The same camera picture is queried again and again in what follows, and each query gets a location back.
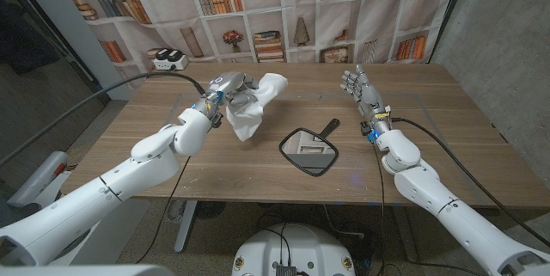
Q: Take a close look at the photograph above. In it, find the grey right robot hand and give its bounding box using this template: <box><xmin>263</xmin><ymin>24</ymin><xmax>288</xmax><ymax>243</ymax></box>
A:
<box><xmin>339</xmin><ymin>64</ymin><xmax>393</xmax><ymax>133</ymax></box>

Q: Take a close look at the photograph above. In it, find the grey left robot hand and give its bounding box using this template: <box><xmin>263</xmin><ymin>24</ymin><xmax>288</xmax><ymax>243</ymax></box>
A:
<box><xmin>205</xmin><ymin>71</ymin><xmax>261</xmax><ymax>109</ymax></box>

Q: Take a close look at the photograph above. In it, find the white cloth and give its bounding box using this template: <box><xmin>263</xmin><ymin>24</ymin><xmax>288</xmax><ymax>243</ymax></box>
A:
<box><xmin>225</xmin><ymin>72</ymin><xmax>289</xmax><ymax>143</ymax></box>

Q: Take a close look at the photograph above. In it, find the black framed hand mirror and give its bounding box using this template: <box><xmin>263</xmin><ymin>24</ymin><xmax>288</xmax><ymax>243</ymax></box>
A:
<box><xmin>278</xmin><ymin>118</ymin><xmax>340</xmax><ymax>178</ymax></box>

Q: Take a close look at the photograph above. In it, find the white power adapter box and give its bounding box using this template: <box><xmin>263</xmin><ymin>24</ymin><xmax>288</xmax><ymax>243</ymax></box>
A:
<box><xmin>151</xmin><ymin>47</ymin><xmax>189</xmax><ymax>71</ymax></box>

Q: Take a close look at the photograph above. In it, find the printed bookshelf backdrop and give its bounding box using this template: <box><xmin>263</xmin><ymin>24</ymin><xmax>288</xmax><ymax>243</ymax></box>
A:
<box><xmin>50</xmin><ymin>0</ymin><xmax>463</xmax><ymax>90</ymax></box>

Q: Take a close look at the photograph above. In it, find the black backdrop stand pole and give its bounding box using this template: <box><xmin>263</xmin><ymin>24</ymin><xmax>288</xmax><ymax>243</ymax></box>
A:
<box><xmin>427</xmin><ymin>0</ymin><xmax>474</xmax><ymax>64</ymax></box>

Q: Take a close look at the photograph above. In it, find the grey table leg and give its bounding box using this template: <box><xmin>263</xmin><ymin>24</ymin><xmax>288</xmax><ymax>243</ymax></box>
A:
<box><xmin>393</xmin><ymin>205</ymin><xmax>420</xmax><ymax>263</ymax></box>

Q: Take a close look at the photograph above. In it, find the white table leg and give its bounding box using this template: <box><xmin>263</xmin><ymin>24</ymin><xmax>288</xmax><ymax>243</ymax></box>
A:
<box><xmin>174</xmin><ymin>200</ymin><xmax>199</xmax><ymax>254</ymax></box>

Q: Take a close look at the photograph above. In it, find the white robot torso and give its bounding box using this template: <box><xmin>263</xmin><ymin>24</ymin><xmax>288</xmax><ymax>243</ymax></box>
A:
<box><xmin>231</xmin><ymin>223</ymin><xmax>357</xmax><ymax>276</ymax></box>

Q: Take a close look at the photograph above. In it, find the grey cylinder with red mark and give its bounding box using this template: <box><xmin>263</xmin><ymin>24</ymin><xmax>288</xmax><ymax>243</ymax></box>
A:
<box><xmin>7</xmin><ymin>150</ymin><xmax>69</xmax><ymax>208</ymax></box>

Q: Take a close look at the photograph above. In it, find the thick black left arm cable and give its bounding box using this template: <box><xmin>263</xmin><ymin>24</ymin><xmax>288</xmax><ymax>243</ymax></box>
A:
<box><xmin>0</xmin><ymin>71</ymin><xmax>207</xmax><ymax>168</ymax></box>

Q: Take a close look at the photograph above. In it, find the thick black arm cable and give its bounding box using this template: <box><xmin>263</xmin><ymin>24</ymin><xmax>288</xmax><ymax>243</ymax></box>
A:
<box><xmin>0</xmin><ymin>71</ymin><xmax>207</xmax><ymax>168</ymax></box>
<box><xmin>390</xmin><ymin>116</ymin><xmax>550</xmax><ymax>249</ymax></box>

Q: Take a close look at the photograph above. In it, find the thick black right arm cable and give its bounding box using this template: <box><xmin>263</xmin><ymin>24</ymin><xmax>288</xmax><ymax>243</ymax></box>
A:
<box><xmin>390</xmin><ymin>116</ymin><xmax>550</xmax><ymax>249</ymax></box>

